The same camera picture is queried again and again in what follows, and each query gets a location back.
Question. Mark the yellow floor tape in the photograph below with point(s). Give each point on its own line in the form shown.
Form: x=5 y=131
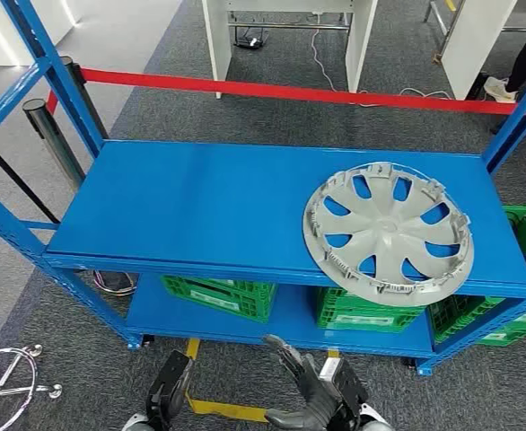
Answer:
x=227 y=409

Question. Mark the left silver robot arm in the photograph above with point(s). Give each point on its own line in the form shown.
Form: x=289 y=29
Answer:
x=135 y=423

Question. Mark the white desk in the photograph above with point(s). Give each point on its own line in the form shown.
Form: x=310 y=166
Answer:
x=218 y=36
x=474 y=41

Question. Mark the blue metal shelf rack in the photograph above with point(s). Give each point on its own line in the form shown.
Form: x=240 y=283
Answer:
x=200 y=196

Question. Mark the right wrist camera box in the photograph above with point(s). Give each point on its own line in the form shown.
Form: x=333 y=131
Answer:
x=329 y=370

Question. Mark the black pole stand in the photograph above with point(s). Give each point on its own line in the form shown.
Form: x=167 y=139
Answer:
x=18 y=178

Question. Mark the grey plastic wheel cover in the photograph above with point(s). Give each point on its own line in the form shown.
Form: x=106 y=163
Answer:
x=388 y=229

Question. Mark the red barrier belt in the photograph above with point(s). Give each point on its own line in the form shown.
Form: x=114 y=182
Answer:
x=244 y=88

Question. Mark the black stool with chrome base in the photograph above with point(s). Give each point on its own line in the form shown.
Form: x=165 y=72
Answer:
x=55 y=391

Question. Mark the chrome stanchion post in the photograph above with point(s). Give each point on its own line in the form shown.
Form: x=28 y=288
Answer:
x=52 y=137
x=94 y=113

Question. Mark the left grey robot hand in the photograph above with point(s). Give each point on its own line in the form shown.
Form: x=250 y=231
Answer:
x=170 y=387

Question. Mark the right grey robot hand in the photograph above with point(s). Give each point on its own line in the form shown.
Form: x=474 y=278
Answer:
x=317 y=398

